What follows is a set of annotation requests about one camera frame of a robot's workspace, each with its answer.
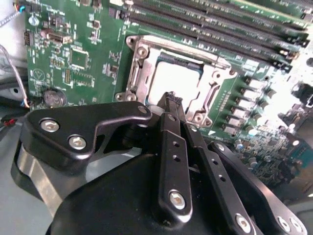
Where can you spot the silver CPU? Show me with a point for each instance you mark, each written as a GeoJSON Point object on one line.
{"type": "Point", "coordinates": [176, 78]}

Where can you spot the metal socket cover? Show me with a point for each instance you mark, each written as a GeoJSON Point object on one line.
{"type": "Point", "coordinates": [150, 62]}

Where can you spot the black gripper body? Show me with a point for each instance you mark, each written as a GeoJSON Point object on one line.
{"type": "Point", "coordinates": [110, 200]}

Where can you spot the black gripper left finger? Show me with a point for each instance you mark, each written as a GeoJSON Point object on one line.
{"type": "Point", "coordinates": [73, 122]}

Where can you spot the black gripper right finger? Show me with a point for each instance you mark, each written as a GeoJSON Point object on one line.
{"type": "Point", "coordinates": [220, 176]}

